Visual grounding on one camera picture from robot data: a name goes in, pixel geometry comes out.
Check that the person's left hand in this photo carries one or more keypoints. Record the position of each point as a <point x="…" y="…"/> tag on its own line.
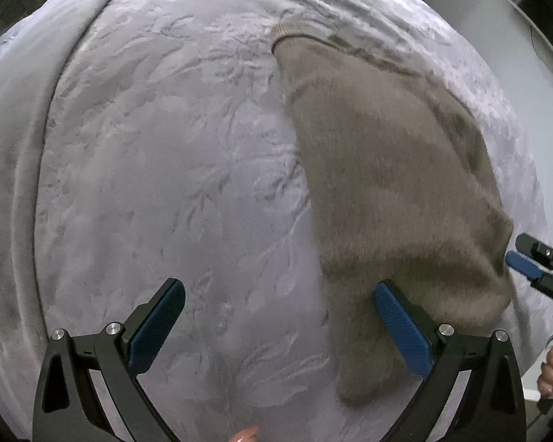
<point x="244" y="436"/>

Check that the beige knit sweater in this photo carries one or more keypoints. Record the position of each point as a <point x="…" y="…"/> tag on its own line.
<point x="387" y="184"/>

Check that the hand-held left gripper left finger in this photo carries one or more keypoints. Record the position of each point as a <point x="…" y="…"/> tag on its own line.
<point x="159" y="327"/>

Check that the plain grey sheet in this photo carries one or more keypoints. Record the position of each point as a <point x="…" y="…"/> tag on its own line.
<point x="9" y="170"/>

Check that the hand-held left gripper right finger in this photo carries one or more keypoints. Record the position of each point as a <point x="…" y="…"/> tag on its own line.
<point x="403" y="331"/>

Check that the grey floral embossed blanket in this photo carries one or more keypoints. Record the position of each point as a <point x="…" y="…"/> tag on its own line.
<point x="166" y="170"/>

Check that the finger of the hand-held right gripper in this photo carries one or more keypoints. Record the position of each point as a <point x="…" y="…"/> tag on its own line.
<point x="530" y="244"/>
<point x="523" y="264"/>

